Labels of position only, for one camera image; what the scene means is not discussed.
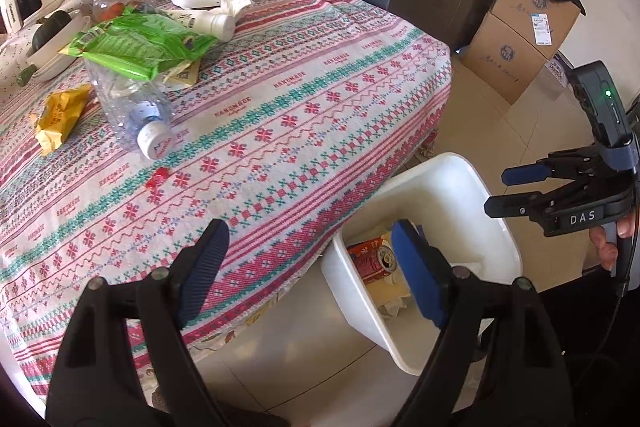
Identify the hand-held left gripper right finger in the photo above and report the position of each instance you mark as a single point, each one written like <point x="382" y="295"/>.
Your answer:
<point x="417" y="272"/>

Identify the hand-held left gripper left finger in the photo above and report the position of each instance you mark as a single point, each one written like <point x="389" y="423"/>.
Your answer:
<point x="202" y="277"/>

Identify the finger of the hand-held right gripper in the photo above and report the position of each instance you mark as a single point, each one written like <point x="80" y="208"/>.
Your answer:
<point x="515" y="206"/>
<point x="525" y="173"/>

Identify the white tissue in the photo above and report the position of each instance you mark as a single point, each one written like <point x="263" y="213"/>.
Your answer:
<point x="235" y="4"/>
<point x="396" y="307"/>

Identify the red drink can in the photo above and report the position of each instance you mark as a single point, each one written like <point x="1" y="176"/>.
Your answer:
<point x="370" y="259"/>

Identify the white plastic bin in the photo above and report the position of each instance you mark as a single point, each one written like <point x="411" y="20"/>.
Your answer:
<point x="450" y="207"/>

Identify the clear plastic bottle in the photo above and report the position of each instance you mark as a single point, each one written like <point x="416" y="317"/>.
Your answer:
<point x="125" y="107"/>

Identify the beige sauce packet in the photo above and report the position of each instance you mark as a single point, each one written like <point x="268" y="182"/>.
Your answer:
<point x="182" y="74"/>

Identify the yellow snack packet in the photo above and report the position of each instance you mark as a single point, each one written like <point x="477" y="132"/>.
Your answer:
<point x="60" y="117"/>

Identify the green plastic packet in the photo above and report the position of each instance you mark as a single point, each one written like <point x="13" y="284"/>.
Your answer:
<point x="145" y="39"/>

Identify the white squeeze bottle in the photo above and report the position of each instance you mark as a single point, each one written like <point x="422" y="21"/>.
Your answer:
<point x="205" y="23"/>

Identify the person's right hand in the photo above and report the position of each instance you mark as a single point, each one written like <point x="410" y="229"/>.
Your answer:
<point x="597" y="247"/>

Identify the large cardboard box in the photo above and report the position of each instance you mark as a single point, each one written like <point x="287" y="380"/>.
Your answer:
<point x="530" y="12"/>
<point x="505" y="62"/>

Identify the small red scrap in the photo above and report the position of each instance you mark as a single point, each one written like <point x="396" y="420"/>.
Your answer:
<point x="156" y="178"/>

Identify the striped patterned tablecloth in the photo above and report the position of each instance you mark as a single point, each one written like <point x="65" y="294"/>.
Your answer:
<point x="280" y="107"/>

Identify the white ceramic bowl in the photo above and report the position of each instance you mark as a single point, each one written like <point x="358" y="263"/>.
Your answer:
<point x="55" y="57"/>

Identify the small dark green piece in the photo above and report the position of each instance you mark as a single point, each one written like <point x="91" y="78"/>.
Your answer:
<point x="26" y="77"/>

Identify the small tomatoes in jar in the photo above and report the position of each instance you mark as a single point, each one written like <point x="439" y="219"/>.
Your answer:
<point x="110" y="10"/>

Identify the dark green squash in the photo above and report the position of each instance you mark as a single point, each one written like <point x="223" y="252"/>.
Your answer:
<point x="50" y="29"/>

